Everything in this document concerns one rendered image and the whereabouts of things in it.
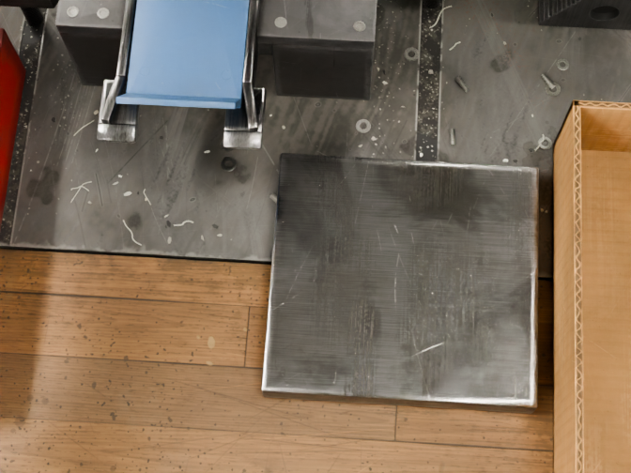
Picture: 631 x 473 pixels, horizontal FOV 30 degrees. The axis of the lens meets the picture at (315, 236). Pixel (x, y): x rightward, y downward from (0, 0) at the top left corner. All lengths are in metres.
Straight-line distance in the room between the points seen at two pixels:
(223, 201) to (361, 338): 0.14
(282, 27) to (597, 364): 0.29
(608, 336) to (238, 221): 0.25
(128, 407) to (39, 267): 0.11
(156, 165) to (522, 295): 0.26
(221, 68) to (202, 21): 0.03
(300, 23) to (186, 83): 0.08
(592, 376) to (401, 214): 0.16
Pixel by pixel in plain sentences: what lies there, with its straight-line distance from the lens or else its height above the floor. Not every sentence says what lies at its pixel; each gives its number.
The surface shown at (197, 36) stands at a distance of 0.74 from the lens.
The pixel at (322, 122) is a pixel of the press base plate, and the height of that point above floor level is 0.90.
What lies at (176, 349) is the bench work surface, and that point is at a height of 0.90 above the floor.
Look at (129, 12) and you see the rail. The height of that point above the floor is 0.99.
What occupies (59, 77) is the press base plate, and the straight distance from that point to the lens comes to 0.85.
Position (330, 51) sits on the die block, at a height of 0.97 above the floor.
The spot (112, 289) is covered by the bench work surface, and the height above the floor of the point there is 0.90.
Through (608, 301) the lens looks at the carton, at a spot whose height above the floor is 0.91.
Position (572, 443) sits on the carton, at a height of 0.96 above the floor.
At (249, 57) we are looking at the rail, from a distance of 0.73.
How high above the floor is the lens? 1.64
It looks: 71 degrees down
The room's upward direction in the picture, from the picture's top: 2 degrees counter-clockwise
